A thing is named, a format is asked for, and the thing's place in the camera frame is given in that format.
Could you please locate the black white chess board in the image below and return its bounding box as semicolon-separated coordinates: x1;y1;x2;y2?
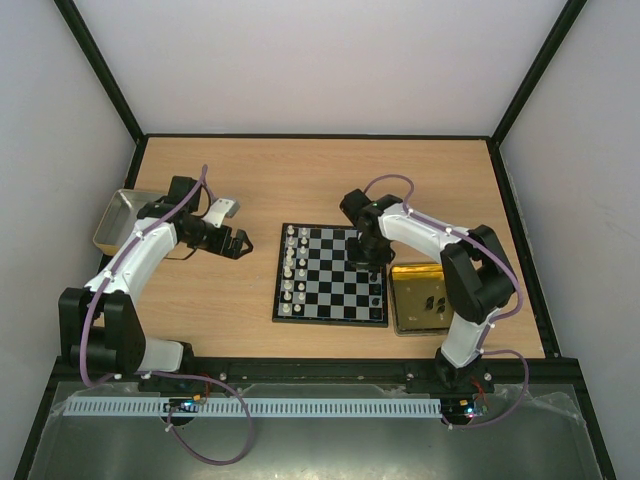
272;223;389;328

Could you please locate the gold metal tin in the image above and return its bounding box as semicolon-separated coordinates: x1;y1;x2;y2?
388;263;454;337

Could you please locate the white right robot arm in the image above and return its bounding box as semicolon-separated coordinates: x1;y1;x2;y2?
340;189;520;392

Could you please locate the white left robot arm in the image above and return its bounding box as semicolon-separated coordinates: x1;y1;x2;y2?
58;176;253;387

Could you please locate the silver metal tin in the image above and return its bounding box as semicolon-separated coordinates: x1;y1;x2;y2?
93;189;162;256

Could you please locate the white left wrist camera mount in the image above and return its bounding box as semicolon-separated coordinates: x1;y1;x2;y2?
203;198;240;228

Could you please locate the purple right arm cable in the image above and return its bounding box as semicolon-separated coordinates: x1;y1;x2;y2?
362;174;530;432

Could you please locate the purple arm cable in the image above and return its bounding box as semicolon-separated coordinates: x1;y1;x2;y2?
79;164;256;462
362;174;530;432

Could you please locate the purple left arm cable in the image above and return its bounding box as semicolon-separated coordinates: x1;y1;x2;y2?
79;164;256;462

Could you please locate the light blue slotted cable duct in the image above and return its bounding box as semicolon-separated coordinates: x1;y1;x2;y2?
63;397;441;418

